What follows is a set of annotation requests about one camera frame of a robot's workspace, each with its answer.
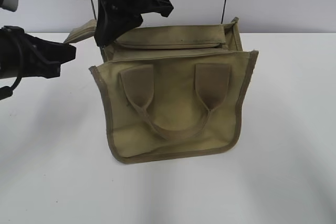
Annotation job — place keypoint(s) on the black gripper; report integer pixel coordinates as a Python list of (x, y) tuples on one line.
[(23, 55)]

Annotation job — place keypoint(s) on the olive yellow canvas bag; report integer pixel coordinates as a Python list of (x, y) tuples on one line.
[(174, 91)]

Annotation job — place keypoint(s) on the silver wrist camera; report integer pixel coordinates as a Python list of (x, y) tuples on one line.
[(10, 5)]

